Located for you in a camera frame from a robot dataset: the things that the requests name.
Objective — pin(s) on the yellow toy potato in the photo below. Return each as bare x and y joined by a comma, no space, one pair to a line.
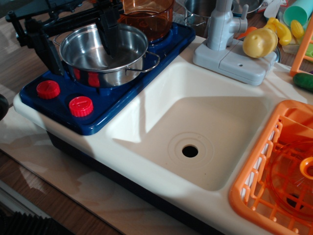
260,43

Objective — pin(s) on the transparent orange pot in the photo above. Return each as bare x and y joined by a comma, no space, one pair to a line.
153,17

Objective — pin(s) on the red stove knob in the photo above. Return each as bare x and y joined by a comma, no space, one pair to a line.
48,89
81,106

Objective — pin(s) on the orange dish rack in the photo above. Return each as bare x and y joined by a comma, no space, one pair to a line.
249,196

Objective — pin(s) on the black base bottom left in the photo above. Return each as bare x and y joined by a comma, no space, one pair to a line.
23,224

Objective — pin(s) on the orange plastic basket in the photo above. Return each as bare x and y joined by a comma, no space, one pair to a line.
301,54

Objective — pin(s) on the yellow toy corn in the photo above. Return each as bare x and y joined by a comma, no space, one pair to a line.
297,29

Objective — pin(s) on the blue toy stove top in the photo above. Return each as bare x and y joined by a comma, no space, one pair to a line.
107,102

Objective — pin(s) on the stainless steel pan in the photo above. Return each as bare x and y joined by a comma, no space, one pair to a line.
89,64

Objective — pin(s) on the teal plastic cup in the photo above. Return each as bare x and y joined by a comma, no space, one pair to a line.
300,11

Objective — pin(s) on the black round object left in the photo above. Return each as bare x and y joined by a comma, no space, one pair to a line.
4,106

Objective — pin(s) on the small steel pot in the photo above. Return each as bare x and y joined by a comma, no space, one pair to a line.
198,12

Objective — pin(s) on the grey toy faucet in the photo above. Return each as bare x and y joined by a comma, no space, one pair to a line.
223,54

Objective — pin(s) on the cream toy sink unit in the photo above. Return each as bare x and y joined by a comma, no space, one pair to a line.
183,140

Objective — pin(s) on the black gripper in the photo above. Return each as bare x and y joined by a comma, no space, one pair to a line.
40,19

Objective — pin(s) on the red stove knob right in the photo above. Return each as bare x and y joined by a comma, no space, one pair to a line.
81,106

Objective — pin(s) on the green toy vegetable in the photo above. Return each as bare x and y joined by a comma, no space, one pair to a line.
304,80

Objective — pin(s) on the transparent orange lid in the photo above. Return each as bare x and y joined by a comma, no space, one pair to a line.
290,178

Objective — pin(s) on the red stove knob left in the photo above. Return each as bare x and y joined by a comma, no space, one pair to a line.
48,89

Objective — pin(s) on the steel bowl background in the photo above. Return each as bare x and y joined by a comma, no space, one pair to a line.
253,7

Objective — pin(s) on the yellow toy banana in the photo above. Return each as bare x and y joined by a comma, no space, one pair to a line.
282,31

